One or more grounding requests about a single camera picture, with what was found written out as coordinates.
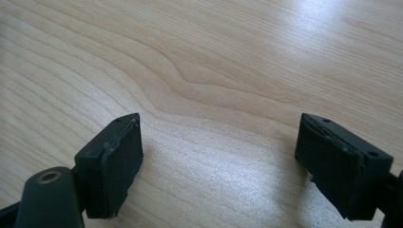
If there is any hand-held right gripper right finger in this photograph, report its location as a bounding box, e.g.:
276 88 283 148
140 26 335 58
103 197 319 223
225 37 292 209
295 112 394 221

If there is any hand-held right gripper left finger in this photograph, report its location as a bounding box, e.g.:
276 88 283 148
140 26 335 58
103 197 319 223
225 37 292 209
74 112 144 220

